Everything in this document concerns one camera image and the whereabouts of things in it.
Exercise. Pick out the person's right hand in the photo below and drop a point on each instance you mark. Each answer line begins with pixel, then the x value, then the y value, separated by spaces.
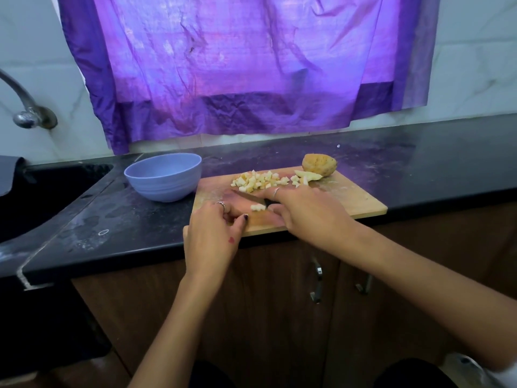
pixel 311 214

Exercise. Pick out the person's left hand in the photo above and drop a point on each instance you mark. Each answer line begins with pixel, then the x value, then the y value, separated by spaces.
pixel 210 242

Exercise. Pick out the potato slice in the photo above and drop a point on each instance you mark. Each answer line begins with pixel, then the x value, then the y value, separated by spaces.
pixel 308 176

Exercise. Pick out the rounded potato end piece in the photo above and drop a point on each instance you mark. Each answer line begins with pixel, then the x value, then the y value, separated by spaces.
pixel 319 164

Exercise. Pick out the tan potato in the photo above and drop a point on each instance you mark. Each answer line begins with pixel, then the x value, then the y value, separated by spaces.
pixel 258 207

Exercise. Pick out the pile of diced potato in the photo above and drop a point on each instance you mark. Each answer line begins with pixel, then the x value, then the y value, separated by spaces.
pixel 262 181

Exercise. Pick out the blue bowl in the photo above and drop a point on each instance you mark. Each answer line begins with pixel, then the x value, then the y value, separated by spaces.
pixel 163 177

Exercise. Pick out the person's left forearm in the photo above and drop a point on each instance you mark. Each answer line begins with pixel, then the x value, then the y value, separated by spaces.
pixel 174 339

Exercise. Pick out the person's right forearm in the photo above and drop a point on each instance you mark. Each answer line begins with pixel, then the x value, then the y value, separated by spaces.
pixel 440 291

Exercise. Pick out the person's dark trousers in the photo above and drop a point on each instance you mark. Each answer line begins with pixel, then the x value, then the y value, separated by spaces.
pixel 412 374

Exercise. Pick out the wooden cutting board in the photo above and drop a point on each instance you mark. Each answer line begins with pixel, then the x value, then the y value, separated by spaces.
pixel 355 198

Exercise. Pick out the purple cloth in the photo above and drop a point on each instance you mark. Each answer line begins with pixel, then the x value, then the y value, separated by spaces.
pixel 250 60

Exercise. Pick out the dark sink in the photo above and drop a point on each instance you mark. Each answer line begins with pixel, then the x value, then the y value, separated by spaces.
pixel 44 198

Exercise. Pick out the grey cloth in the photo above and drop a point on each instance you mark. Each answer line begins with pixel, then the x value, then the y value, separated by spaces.
pixel 10 173

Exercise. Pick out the metal faucet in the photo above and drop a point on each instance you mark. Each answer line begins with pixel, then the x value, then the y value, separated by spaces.
pixel 32 117

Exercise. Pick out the red and white plastic bag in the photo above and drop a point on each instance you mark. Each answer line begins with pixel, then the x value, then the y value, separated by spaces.
pixel 476 371

